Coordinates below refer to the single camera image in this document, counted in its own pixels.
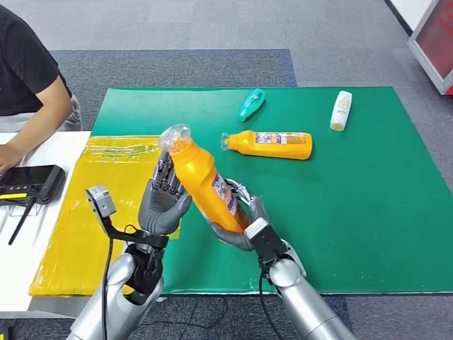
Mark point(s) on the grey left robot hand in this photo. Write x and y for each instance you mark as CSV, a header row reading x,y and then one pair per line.
x,y
160,211

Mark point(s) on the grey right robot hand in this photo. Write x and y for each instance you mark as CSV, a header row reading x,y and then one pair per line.
x,y
256,209

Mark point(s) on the orange bottle with clear cap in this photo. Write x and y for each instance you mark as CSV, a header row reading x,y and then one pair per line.
x,y
272,149
198,178

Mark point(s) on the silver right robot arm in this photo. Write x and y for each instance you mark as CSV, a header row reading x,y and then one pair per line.
x,y
301,300

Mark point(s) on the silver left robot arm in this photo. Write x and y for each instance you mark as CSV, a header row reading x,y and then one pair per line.
x,y
117,300

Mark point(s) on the person's forearm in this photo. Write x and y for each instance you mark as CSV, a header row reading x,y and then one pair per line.
x,y
38,122

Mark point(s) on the teal plastic bottle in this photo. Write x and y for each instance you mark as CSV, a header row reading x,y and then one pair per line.
x,y
250,105

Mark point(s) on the white plastic bottle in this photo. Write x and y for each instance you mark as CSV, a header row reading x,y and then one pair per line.
x,y
340,110

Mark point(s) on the yellow film-wrapped cardboard sheet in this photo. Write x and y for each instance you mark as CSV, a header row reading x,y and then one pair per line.
x,y
88,211

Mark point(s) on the green mat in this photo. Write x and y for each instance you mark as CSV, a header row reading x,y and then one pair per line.
x,y
353,211

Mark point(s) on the black controller with antenna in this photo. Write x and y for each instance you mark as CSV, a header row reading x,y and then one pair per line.
x,y
32,179

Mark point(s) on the person's hand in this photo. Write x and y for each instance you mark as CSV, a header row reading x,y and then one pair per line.
x,y
5,157

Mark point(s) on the person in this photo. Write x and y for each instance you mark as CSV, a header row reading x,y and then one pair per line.
x,y
21,65

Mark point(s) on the red and white cabinet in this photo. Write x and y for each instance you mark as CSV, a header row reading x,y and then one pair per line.
x,y
435,42

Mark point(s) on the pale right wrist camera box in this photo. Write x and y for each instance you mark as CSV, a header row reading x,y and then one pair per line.
x,y
256,227

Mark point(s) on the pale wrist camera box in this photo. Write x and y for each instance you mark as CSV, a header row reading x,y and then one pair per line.
x,y
256,227
102,199

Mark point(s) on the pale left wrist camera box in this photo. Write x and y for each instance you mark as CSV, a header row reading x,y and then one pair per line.
x,y
102,199

